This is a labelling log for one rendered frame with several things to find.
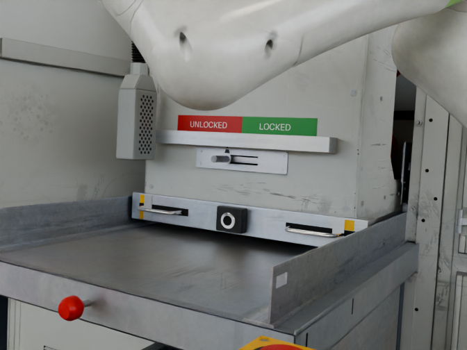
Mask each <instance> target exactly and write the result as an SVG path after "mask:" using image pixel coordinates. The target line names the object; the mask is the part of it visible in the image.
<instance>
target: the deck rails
mask: <svg viewBox="0 0 467 350"><path fill-rule="evenodd" d="M132 200H133V196H126V197H111V198H103V199H89V200H81V201H66V202H59V203H44V204H36V205H29V206H14V207H6V208H0V252H2V251H10V250H14V249H22V248H26V247H34V246H38V245H42V244H49V243H54V242H62V241H66V240H73V239H77V238H85V237H90V236H93V235H101V234H105V233H113V232H118V231H125V230H129V229H133V228H141V227H146V226H153V225H157V224H164V223H160V222H152V221H147V220H142V219H134V218H132ZM406 220H407V212H404V213H401V214H399V215H396V216H394V217H392V218H389V219H386V220H384V221H382V222H379V223H377V224H374V225H372V226H369V227H367V228H364V229H362V230H360V231H357V232H355V233H352V234H349V235H347V236H345V237H342V238H340V239H337V240H334V241H333V242H330V243H327V244H325V245H322V246H321V247H318V248H315V249H312V250H310V251H307V252H305V253H302V254H300V255H298V256H295V257H293V258H290V259H288V260H285V261H283V262H280V263H278V264H276V265H273V266H271V269H270V292H269V304H268V305H266V306H264V307H262V308H260V309H258V310H256V311H254V312H253V313H251V314H249V315H247V316H245V317H243V321H244V322H249V323H252V324H257V325H260V326H265V327H268V328H276V327H277V326H278V325H280V324H282V323H284V322H285V321H286V320H288V319H290V318H291V317H292V316H294V315H296V314H297V313H299V312H300V311H302V310H304V309H305V308H307V307H308V306H310V305H311V304H312V303H314V302H316V301H317V300H319V299H321V298H322V297H324V296H325V295H326V294H329V293H330V292H331V291H333V290H335V289H336V288H338V287H339V286H341V285H342V284H344V283H345V282H347V281H348V280H350V279H351V278H353V277H355V276H356V275H357V274H359V273H361V272H362V271H364V270H365V269H367V268H369V267H370V266H371V265H374V264H375V263H376V262H378V261H379V260H381V259H382V258H384V257H386V256H387V255H388V254H390V253H392V252H393V251H395V250H396V249H398V248H400V247H401V246H402V245H404V244H406V243H407V241H404V240H405V231H406ZM384 238H385V244H384V245H383V239H384ZM284 273H285V280H284V283H283V284H281V285H279V286H277V287H276V284H277V276H279V275H281V274H284Z"/></svg>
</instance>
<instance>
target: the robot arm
mask: <svg viewBox="0 0 467 350"><path fill-rule="evenodd" d="M98 1H99V3H100V4H101V5H102V6H103V7H104V8H105V9H106V10H107V11H108V12H109V13H110V14H111V15H112V16H113V17H114V19H115V20H116V21H117V23H118V24H119V25H120V26H121V27H122V28H123V29H124V31H125V32H126V33H127V35H128V36H129V37H130V38H131V40H132V41H133V43H134V44H135V45H136V47H137V48H138V50H139V52H140V53H141V55H142V57H143V58H144V59H145V62H146V63H147V65H148V67H149V68H150V70H151V72H152V74H153V75H154V78H155V79H156V81H157V83H158V84H159V86H160V87H161V89H162V90H163V91H164V93H166V95H168V96H169V98H171V99H172V100H173V101H175V102H177V103H178V104H180V105H182V106H184V107H186V108H189V109H193V110H200V111H210V110H218V109H221V108H225V107H227V106H229V105H231V104H233V103H234V102H236V101H237V100H239V99H241V98H242V97H244V96H245V95H246V94H248V93H250V92H251V91H253V90H255V89H256V88H258V87H260V86H261V85H263V84H264V83H266V82H268V81H270V80H271V79H273V78H274V77H276V76H278V75H280V74H282V73H284V72H285V71H287V70H288V69H290V68H291V67H296V66H298V65H300V64H302V63H304V62H306V61H308V60H310V59H312V58H314V57H316V56H318V55H320V54H322V53H324V52H326V51H329V50H331V49H333V48H335V47H338V46H340V45H342V44H345V43H347V42H350V41H352V40H355V39H357V38H359V37H362V36H365V35H367V34H369V33H373V32H375V31H378V30H381V29H383V28H387V27H389V26H393V25H396V24H398V26H397V28H396V30H395V32H394V34H393V39H392V43H391V53H392V57H393V62H394V63H395V66H396V67H397V69H398V71H399V72H400V73H401V74H402V75H403V76H404V77H405V78H407V79H408V80H409V81H411V82H412V83H413V84H414V85H416V86H417V87H418V88H420V89H421V90H422V91H423V92H425V93H426V94H428V95H429V96H430V97H431V98H433V100H435V101H436V102H437V103H438V104H439V105H440V106H442V107H443V108H444V109H445V110H446V111H448V112H449V113H450V114H451V115H452V116H453V117H454V118H455V119H456V120H457V121H458V122H459V123H460V124H462V125H463V126H464V127H465V128H466V129H467V0H98Z"/></svg>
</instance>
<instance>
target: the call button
mask: <svg viewBox="0 0 467 350"><path fill-rule="evenodd" d="M260 350H303V349H301V348H298V347H294V346H291V345H287V344H271V345H268V346H265V347H263V348H261V349H260Z"/></svg>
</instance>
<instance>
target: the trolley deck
mask: <svg viewBox="0 0 467 350"><path fill-rule="evenodd" d="M419 245H420V243H418V244H410V243H406V244H404V245H402V246H401V247H400V248H398V249H396V250H395V251H393V252H392V253H390V254H388V255H387V256H386V257H384V258H382V259H381V260H379V261H378V262H376V263H375V264H374V265H371V266H370V267H369V268H367V269H365V270H364V271H362V272H361V273H359V274H357V275H356V276H355V277H353V278H351V279H350V280H348V281H347V282H345V283H344V284H342V285H341V286H339V287H338V288H336V289H335V290H333V291H331V292H330V293H329V294H326V295H325V296H324V297H322V298H321V299H319V300H317V301H316V302H314V303H312V304H311V305H310V306H308V307H307V308H305V309H304V310H302V311H300V312H299V313H297V314H296V315H294V316H292V317H291V318H290V319H288V320H286V321H285V322H284V323H282V324H280V325H278V326H277V327H276V328H268V327H265V326H260V325H257V324H252V323H249V322H244V321H243V317H245V316H247V315H249V314H251V313H253V312H254V311H256V310H258V309H260V308H262V307H264V306H266V305H268V304H269V292H270V269H271V266H273V265H276V264H278V263H281V262H283V261H285V260H288V259H290V258H293V257H295V256H298V255H300V254H302V253H305V252H307V251H310V250H312V249H315V248H318V247H314V246H309V245H304V244H295V243H291V242H282V241H278V240H269V239H264V238H259V237H251V236H246V235H237V234H233V233H224V232H219V231H210V230H206V229H201V228H193V227H187V226H179V225H174V224H166V223H164V224H157V225H153V226H146V227H141V228H133V229H129V230H125V231H118V232H113V233H105V234H101V235H93V236H90V237H82V238H77V239H73V240H66V241H62V242H54V243H49V244H42V245H38V246H34V247H26V248H22V249H14V250H10V251H2V252H0V295H1V296H3V297H8V298H10V299H14V300H17V301H21V302H24V303H27V304H30V305H33V306H37V307H40V308H44V309H46V310H50V311H53V312H56V313H58V305H59V303H60V302H61V300H62V299H64V298H65V297H68V296H72V295H75V296H77V297H79V298H80V299H81V300H82V301H85V300H87V299H89V300H90V301H91V305H90V306H88V307H85V308H84V310H83V314H82V316H81V317H80V318H78V319H80V320H83V321H85V322H90V323H92V324H96V325H99V326H103V327H106V328H109V329H113V330H115V331H119V332H122V333H126V334H129V335H132V336H136V337H138V338H142V339H145V340H149V341H152V342H155V343H158V344H162V345H165V346H168V347H172V348H174V349H178V350H239V349H241V348H242V347H244V346H245V345H246V344H248V343H250V342H251V341H253V340H255V339H256V338H258V337H259V336H261V335H263V336H266V337H269V338H274V339H277V340H282V341H284V342H290V343H293V344H297V345H300V346H303V347H308V348H311V349H316V350H331V349H332V348H333V347H334V346H335V345H336V344H338V343H339V342H340V341H341V340H342V339H343V338H344V337H345V336H346V335H347V334H348V333H349V332H350V331H351V330H352V329H353V328H355V327H356V326H357V325H358V324H359V323H360V322H361V321H362V320H363V319H365V318H366V317H367V316H368V315H369V314H370V313H371V312H372V311H373V310H374V309H375V308H376V307H377V306H378V305H379V304H380V303H381V302H383V301H384V300H385V299H386V298H387V297H388V296H389V295H390V294H392V293H393V292H394V291H395V290H396V289H397V288H398V287H399V286H400V285H401V284H403V283H404V282H405V281H406V280H407V279H408V278H409V277H410V276H411V275H412V274H413V273H414V272H415V271H416V270H417V269H418V254H419Z"/></svg>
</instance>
